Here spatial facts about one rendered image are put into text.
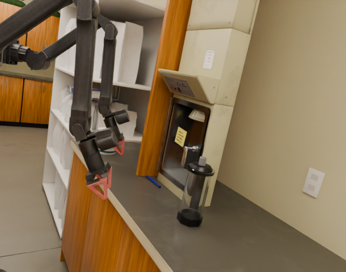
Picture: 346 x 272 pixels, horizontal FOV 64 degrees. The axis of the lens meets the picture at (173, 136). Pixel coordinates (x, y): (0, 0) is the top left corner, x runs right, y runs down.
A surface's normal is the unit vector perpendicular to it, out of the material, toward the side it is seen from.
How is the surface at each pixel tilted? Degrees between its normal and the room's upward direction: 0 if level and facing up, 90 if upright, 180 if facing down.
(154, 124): 90
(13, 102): 90
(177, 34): 90
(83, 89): 90
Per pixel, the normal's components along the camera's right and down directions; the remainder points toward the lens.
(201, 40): -0.83, -0.05
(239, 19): 0.59, 0.28
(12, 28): 0.11, 0.25
